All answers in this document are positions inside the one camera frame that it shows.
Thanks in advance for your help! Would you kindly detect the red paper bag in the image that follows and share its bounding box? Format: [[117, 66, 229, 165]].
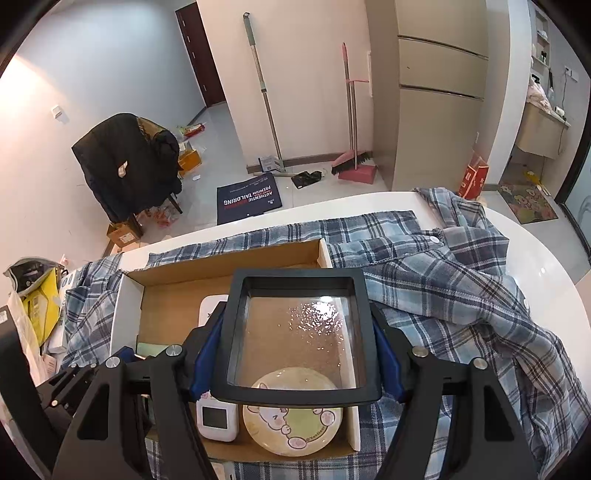
[[459, 152, 489, 200]]

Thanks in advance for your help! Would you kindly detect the black square glass tray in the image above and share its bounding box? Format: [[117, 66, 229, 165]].
[[210, 268, 383, 406]]

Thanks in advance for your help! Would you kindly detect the small brown carton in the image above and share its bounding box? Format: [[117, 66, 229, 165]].
[[107, 222, 141, 245]]

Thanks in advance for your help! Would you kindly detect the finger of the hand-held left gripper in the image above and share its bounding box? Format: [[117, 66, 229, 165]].
[[34, 345, 141, 418]]

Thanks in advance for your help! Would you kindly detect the pink plastic bag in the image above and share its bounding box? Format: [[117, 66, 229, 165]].
[[526, 76, 552, 109]]

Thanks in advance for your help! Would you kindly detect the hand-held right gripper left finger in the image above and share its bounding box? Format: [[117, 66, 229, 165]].
[[51, 309, 232, 480]]

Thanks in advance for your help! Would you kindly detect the orange box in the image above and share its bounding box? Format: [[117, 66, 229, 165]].
[[178, 150, 204, 176]]

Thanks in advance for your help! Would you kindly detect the wooden chair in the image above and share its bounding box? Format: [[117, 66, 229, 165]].
[[129, 116, 185, 238]]

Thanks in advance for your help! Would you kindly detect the white remote control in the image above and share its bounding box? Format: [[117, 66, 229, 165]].
[[196, 294, 241, 443]]

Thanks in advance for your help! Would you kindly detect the yellow bag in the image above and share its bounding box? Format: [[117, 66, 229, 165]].
[[22, 272, 63, 347]]

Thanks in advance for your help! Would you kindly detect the shallow cardboard box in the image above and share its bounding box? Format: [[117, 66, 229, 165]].
[[110, 239, 363, 462]]

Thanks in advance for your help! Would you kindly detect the blue plaid shirt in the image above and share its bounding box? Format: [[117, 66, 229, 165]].
[[60, 187, 561, 480]]

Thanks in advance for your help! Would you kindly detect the mop with green handle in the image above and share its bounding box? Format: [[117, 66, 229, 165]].
[[242, 13, 296, 178]]

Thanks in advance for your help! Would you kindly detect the round yellow cartoon tin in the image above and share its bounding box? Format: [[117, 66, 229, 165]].
[[242, 366, 343, 457]]

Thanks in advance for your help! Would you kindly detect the green card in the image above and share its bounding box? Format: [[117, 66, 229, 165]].
[[136, 342, 183, 358]]

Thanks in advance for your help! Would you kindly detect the wall niche shelf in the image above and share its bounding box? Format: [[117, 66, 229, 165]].
[[531, 9, 552, 65]]

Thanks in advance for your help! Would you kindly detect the dark red door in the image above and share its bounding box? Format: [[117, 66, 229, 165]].
[[174, 2, 227, 108]]

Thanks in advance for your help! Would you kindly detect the pink broom and dustpan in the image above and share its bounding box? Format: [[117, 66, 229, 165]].
[[331, 43, 372, 177]]

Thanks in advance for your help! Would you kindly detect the dark blue doormat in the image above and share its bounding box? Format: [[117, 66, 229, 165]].
[[217, 175, 283, 226]]

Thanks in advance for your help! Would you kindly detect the beige refrigerator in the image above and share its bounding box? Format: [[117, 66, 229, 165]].
[[367, 0, 490, 192]]

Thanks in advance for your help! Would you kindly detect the black plastic bag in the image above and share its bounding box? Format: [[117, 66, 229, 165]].
[[292, 170, 329, 189]]

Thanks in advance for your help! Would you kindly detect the black framed glass door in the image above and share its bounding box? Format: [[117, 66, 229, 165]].
[[554, 83, 591, 259]]

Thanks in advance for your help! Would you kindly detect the floral floor mat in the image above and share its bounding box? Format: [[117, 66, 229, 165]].
[[498, 184, 559, 225]]

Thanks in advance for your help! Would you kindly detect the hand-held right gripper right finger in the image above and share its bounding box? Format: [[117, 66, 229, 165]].
[[369, 302, 539, 480]]

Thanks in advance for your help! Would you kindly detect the black jacket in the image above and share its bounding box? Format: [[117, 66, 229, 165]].
[[71, 113, 183, 222]]

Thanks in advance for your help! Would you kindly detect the beige bathroom vanity cabinet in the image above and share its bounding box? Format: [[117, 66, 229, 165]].
[[515, 102, 571, 160]]

